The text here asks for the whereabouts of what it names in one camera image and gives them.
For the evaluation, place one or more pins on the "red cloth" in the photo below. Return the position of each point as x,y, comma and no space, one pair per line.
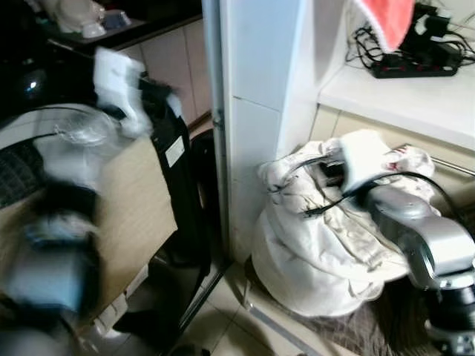
390,18

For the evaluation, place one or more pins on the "white clothes bundle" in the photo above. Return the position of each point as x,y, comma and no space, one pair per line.
312,259

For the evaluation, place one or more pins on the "black power adapter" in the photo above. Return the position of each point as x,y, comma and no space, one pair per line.
438,33

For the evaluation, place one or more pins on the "black power strip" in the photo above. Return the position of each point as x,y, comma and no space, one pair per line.
415,69

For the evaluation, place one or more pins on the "tall black appliance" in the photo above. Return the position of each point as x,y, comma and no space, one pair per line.
185,200

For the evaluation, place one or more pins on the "brown patterned floor mat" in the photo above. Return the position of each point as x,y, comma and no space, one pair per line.
371,334

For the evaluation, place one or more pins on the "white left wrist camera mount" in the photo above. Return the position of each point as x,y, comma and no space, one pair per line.
119,81

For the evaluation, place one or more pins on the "white plastic object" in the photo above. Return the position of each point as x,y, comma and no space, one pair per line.
78,15

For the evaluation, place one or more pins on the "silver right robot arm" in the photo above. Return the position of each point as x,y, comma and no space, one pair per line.
427,237

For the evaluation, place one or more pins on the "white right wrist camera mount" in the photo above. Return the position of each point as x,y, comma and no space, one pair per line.
364,163

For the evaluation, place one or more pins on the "beige woven board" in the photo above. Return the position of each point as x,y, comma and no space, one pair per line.
130,215

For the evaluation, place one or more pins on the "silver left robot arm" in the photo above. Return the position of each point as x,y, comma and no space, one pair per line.
56,222

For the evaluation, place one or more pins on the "grey metal door frame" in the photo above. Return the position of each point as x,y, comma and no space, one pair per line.
214,74

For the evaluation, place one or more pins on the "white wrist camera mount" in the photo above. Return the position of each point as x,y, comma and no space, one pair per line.
119,81
364,163

